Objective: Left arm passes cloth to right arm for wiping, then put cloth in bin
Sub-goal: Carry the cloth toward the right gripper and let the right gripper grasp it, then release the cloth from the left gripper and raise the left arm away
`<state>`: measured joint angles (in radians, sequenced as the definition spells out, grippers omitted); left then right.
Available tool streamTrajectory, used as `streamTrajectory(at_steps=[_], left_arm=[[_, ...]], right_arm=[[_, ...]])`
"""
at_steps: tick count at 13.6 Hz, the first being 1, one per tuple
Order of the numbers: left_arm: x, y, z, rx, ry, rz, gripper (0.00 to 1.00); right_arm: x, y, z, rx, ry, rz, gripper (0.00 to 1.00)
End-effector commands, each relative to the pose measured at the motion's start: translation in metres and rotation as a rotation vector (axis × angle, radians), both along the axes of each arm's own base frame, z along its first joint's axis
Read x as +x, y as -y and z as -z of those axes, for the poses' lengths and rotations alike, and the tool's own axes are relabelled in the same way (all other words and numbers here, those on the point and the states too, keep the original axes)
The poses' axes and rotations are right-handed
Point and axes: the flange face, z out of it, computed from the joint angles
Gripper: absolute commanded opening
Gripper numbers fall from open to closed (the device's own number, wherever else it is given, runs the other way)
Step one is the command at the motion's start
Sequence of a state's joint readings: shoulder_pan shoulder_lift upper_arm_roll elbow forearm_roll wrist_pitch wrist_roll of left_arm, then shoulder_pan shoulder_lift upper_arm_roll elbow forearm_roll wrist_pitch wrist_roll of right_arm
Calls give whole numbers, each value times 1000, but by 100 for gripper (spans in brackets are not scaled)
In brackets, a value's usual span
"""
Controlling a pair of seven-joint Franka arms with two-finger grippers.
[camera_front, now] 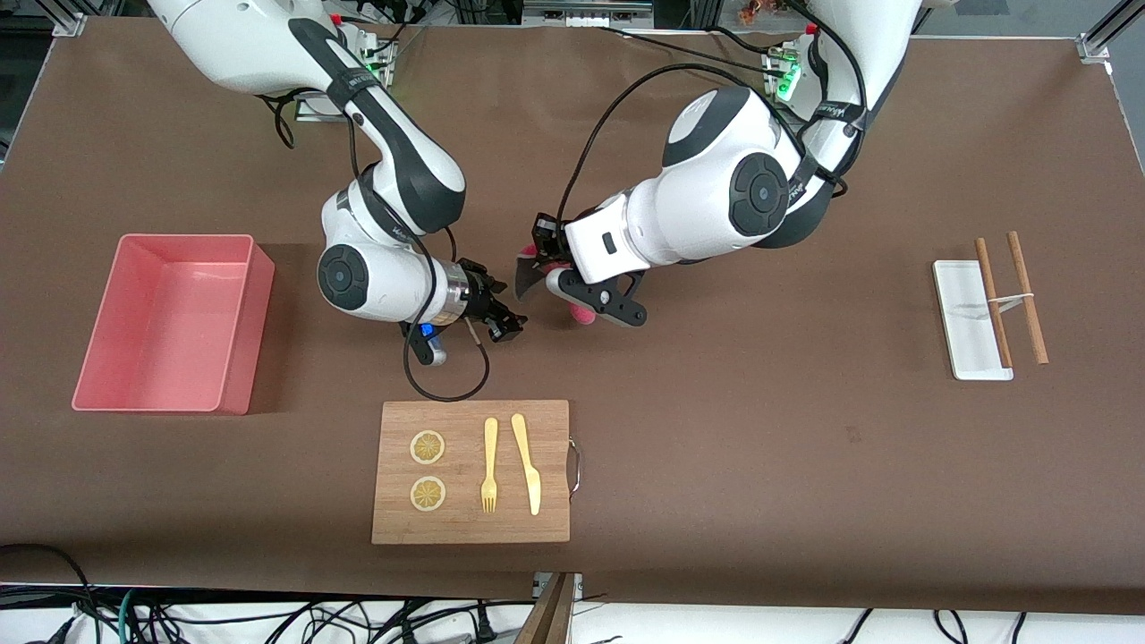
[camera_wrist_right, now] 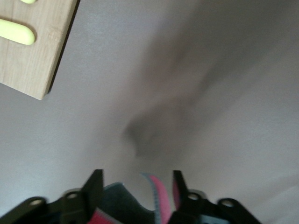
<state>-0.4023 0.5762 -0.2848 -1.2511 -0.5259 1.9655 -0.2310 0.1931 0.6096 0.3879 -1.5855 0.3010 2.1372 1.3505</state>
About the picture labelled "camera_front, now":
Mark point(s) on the aluminium corner bracket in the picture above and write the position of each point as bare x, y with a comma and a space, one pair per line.
1096, 46

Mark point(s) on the wooden cutting board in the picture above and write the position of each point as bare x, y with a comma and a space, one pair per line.
470, 528

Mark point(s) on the yellow plastic knife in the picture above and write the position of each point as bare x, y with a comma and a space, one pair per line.
528, 465

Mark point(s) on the grey metal device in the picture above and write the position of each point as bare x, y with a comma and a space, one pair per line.
586, 11

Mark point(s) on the small metal bracket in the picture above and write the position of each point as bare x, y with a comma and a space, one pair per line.
578, 583

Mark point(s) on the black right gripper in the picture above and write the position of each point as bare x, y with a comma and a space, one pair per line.
483, 300

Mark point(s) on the aluminium frame corner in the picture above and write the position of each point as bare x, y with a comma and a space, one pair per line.
67, 20

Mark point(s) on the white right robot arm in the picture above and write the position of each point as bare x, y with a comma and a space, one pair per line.
402, 161

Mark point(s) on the yellow plastic fork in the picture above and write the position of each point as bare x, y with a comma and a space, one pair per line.
489, 447

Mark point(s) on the white chopstick band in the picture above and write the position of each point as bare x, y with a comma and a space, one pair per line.
1011, 300

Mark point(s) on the white rectangular tray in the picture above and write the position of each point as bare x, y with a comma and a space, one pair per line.
962, 322

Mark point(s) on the orange object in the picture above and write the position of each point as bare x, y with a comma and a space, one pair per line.
760, 11

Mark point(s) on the lemon slice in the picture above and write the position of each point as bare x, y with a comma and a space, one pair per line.
428, 447
428, 494

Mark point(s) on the pink plastic bin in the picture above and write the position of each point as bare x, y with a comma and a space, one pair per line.
152, 322

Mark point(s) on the red cloth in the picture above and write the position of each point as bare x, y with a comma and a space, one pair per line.
581, 315

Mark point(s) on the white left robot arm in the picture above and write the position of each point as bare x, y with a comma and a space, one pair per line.
707, 179

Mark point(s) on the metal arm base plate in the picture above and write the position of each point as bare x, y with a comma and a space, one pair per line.
773, 114
313, 112

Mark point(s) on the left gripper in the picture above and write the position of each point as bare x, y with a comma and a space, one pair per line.
545, 234

